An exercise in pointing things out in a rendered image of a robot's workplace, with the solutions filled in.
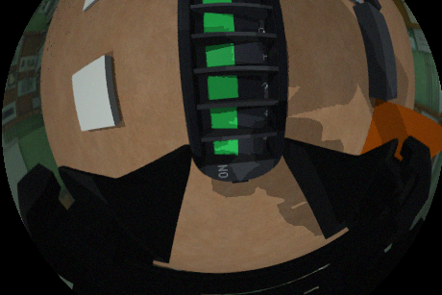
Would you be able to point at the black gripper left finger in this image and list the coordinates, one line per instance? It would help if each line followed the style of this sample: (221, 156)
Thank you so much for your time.
(145, 203)

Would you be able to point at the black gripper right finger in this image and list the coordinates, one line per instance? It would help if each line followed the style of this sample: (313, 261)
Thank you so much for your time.
(334, 182)

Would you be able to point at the dark grey controller unit with white label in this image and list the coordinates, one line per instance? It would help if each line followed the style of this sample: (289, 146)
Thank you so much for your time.
(233, 63)

